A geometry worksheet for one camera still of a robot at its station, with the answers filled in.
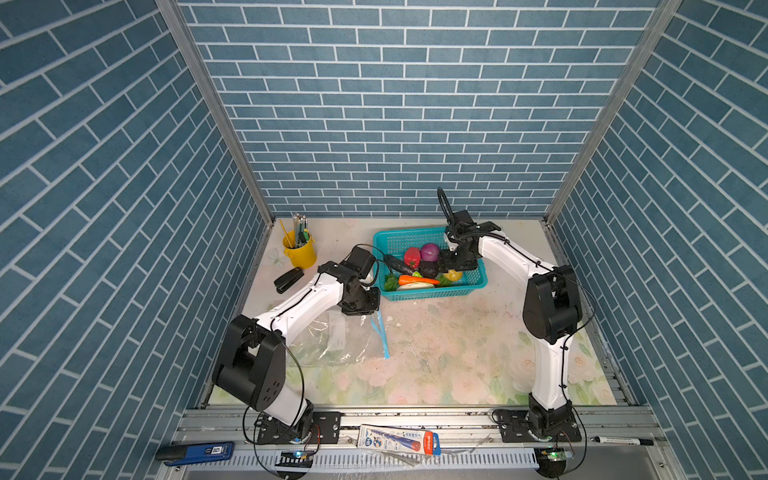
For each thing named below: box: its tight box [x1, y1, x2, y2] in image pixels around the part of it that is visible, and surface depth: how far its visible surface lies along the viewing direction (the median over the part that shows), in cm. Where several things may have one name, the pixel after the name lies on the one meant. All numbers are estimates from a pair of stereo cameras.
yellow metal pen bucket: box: [282, 230, 317, 270], surface depth 102 cm
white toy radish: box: [396, 282, 436, 291], surface depth 98 cm
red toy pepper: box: [404, 247, 421, 269], surface depth 104 cm
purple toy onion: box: [420, 243, 440, 263], surface depth 105 cm
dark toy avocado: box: [419, 261, 439, 279], surface depth 101 cm
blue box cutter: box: [155, 441, 235, 466], surface depth 69 cm
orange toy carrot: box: [398, 275, 440, 286], surface depth 101 cm
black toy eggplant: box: [384, 254, 414, 276], surface depth 104 cm
